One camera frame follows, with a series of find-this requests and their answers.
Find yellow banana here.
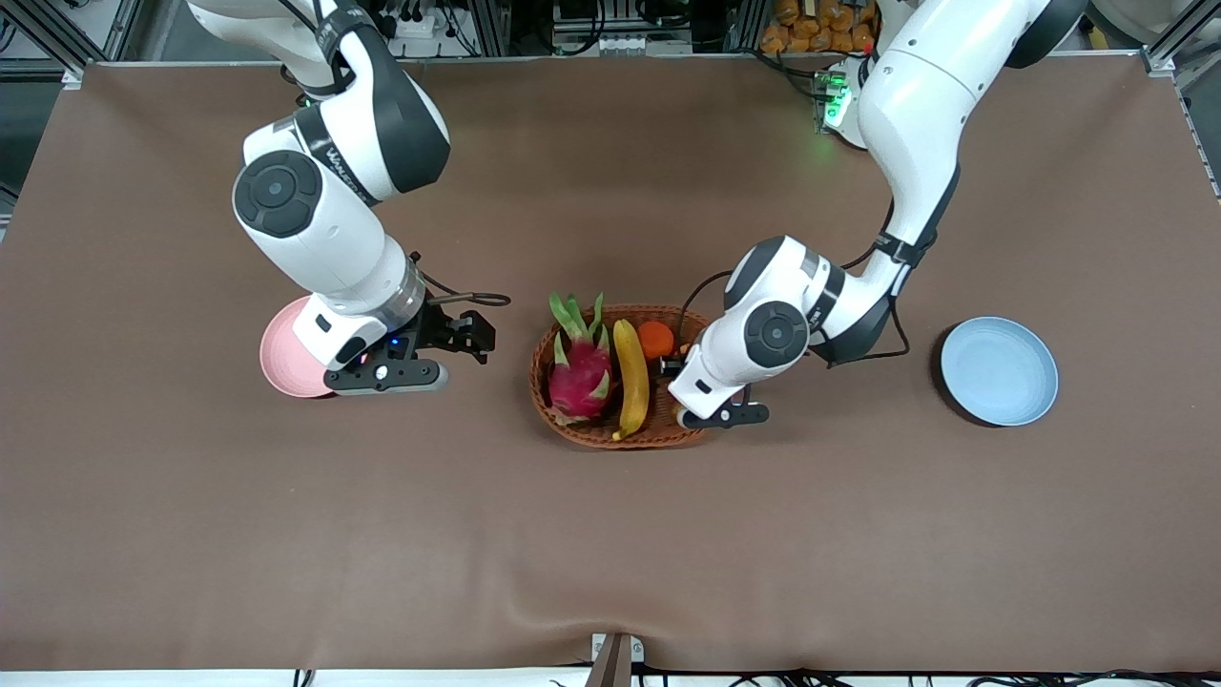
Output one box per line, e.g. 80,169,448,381
611,319,652,441

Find pink dragon fruit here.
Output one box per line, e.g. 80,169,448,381
548,292,616,427

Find brown wicker basket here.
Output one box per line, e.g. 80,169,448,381
529,304,739,449

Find pink round plate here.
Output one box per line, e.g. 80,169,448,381
259,296,335,399

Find brown table cloth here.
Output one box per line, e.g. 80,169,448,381
0,52,1221,674

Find white power strip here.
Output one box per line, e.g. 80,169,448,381
380,0,449,44

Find blue round plate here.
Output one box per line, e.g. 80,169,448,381
941,317,1060,427

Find pile of orange items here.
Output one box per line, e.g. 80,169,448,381
760,0,877,54

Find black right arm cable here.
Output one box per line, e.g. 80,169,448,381
410,250,512,308

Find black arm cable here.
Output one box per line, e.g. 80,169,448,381
410,250,512,308
673,162,960,368

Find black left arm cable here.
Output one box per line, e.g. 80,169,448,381
673,162,960,368

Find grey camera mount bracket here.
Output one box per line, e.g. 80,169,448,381
587,632,646,687

